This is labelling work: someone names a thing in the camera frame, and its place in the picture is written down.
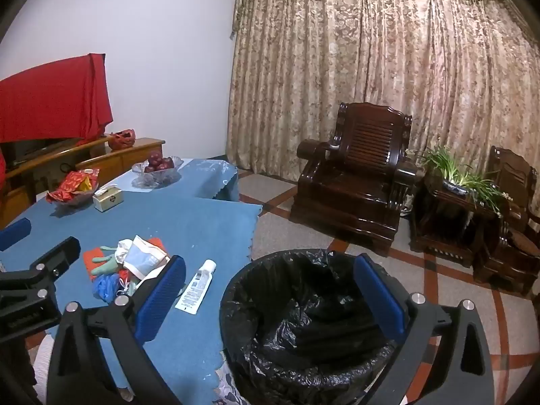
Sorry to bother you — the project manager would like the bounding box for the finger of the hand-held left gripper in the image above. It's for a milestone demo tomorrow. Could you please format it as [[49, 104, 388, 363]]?
[[0, 218, 33, 252], [0, 236, 82, 301]]

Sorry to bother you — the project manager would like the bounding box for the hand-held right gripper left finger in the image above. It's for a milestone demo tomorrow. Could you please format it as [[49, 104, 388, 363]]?
[[46, 254, 188, 405]]

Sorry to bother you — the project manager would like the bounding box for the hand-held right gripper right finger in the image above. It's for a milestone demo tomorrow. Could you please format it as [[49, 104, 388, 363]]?
[[353, 253, 494, 405]]

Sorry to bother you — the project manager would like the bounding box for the white squeeze tube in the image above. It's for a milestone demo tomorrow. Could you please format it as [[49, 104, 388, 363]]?
[[174, 259, 217, 315]]

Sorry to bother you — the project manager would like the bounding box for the white cloth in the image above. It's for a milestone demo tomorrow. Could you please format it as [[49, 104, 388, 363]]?
[[121, 235, 170, 282]]

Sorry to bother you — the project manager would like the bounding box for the green sock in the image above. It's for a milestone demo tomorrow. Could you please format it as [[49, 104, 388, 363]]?
[[90, 242, 125, 277]]

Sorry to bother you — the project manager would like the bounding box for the blue plastic bag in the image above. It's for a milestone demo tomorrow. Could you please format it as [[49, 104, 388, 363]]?
[[93, 273, 127, 304]]

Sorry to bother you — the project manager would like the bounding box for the black lined waste bin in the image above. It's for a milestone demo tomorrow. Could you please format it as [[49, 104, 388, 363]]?
[[219, 249, 409, 405]]

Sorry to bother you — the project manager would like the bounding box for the glass dish of red packets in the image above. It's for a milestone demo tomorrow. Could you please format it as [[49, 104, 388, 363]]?
[[46, 169, 101, 210]]

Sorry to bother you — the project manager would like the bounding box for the beige tissue box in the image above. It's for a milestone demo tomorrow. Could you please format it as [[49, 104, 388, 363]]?
[[93, 184, 124, 212]]

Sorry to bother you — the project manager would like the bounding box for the black television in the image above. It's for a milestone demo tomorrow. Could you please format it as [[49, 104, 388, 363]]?
[[0, 137, 81, 166]]

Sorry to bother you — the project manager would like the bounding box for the dark wooden side table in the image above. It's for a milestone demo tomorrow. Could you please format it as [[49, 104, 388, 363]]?
[[409, 169, 513, 268]]

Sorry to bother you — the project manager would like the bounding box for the grey floral table cover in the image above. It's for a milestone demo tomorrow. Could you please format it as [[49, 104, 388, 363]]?
[[214, 360, 246, 405]]

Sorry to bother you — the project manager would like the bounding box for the wooden cabinet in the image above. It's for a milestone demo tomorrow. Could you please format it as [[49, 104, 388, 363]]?
[[0, 137, 166, 228]]

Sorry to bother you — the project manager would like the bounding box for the glass fruit bowl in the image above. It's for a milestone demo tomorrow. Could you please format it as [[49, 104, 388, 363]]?
[[131, 157, 184, 188]]

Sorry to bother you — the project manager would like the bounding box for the dark wooden armchair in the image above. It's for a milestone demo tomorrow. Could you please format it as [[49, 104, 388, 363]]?
[[472, 145, 540, 298], [289, 102, 418, 258]]

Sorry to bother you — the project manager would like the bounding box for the light blue patterned tablecloth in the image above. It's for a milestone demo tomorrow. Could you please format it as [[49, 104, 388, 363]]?
[[113, 158, 240, 203]]

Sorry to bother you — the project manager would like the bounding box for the red woven basket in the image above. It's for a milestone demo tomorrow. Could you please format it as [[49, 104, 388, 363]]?
[[107, 129, 138, 150]]

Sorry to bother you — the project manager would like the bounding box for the pile of red apples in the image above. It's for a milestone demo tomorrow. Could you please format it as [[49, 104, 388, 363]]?
[[143, 152, 174, 173]]

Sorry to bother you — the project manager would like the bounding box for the red cloth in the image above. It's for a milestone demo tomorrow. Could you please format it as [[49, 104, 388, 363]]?
[[0, 53, 114, 143]]

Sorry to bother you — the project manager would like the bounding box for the potted green plant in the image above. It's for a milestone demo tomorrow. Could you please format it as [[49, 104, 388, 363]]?
[[417, 145, 513, 219]]

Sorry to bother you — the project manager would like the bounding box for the beige floral curtain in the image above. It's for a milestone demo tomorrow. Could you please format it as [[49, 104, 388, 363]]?
[[225, 0, 540, 220]]

